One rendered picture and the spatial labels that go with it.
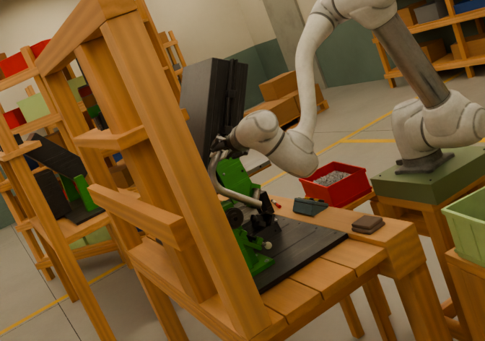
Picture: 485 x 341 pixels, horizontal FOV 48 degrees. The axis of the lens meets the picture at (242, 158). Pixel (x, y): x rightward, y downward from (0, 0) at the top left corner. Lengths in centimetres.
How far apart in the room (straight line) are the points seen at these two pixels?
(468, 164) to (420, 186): 20
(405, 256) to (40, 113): 430
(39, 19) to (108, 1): 992
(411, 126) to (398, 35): 42
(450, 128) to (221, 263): 98
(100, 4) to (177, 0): 1074
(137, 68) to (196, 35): 1073
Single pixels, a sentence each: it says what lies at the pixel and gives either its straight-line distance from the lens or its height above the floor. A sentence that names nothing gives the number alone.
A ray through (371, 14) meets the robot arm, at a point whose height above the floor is 159.
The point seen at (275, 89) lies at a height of 60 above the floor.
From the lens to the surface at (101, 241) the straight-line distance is 584.
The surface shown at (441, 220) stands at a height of 77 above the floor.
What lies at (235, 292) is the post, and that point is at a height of 103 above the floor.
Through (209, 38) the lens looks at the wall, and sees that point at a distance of 1229.
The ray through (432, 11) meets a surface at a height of 96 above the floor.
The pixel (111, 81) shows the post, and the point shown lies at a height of 171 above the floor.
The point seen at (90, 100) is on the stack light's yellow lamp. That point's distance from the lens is 228.
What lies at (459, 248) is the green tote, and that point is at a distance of 187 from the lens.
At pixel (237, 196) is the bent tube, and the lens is 205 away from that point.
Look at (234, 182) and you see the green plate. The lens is 224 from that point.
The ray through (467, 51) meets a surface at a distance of 781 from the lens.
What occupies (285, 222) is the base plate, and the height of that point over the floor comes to 90.
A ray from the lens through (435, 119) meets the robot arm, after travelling 207.
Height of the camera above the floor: 170
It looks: 12 degrees down
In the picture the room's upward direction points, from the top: 22 degrees counter-clockwise
